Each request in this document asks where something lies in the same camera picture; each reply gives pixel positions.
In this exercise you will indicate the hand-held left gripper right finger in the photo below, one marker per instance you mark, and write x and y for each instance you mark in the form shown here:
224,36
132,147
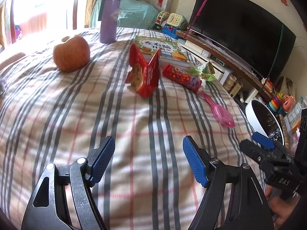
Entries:
195,163

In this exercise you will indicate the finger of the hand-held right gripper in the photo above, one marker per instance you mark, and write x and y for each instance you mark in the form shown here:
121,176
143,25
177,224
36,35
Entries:
251,149
262,140

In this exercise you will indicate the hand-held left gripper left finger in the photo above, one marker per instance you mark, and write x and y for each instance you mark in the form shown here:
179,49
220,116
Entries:
103,160

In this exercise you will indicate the white bin with black bag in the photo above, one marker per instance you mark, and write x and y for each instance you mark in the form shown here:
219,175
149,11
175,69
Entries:
251,115

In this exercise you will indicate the person's right hand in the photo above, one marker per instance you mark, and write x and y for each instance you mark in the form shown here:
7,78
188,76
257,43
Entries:
280,210

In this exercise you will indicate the clear plastic storage boxes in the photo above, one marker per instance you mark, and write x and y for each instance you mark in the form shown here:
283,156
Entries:
293,119

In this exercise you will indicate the plaid bed sheet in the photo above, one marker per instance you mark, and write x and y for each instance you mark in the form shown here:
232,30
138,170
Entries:
72,124

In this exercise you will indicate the pink plastic spoon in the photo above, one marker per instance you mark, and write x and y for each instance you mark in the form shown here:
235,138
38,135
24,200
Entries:
220,112

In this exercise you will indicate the red toy phone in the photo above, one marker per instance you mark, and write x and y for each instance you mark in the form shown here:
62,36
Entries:
267,85

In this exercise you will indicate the beige bag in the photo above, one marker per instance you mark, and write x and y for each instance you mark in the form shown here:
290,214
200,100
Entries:
287,86

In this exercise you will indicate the clear biscuit jar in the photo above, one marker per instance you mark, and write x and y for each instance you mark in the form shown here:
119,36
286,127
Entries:
229,81

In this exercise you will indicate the green stick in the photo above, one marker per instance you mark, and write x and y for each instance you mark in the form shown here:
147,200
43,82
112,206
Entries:
275,55

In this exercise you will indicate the brown wooden television shelf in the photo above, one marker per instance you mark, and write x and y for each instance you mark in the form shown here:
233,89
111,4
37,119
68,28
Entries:
230,60

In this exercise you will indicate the red snack tube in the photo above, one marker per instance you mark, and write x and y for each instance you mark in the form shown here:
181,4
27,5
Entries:
182,76

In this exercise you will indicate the green snack wrapper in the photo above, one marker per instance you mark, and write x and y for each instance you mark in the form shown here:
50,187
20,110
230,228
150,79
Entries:
205,74

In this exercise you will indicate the red snack packet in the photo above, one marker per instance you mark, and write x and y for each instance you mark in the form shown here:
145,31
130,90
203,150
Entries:
148,76

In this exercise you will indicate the white television cabinet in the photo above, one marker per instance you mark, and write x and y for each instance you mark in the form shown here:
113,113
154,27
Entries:
213,55

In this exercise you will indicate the apple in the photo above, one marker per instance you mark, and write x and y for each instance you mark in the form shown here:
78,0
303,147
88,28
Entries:
72,54

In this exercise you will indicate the black television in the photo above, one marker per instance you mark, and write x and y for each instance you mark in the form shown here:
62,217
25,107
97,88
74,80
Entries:
239,28

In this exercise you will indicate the green children's book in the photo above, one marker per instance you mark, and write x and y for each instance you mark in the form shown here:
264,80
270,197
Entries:
168,50

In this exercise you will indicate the toy telephone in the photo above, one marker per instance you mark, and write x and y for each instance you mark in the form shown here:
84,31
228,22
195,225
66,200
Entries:
175,24

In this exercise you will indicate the purple thermos bottle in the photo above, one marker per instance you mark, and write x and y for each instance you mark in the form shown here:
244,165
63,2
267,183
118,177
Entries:
109,19

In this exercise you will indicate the pink stick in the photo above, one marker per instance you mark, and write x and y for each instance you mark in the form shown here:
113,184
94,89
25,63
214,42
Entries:
200,9

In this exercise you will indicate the yellow wheel toy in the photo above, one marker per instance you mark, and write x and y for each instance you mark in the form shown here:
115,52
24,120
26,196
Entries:
162,19

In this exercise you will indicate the teal floral dust cover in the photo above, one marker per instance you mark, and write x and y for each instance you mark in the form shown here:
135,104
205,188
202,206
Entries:
134,12

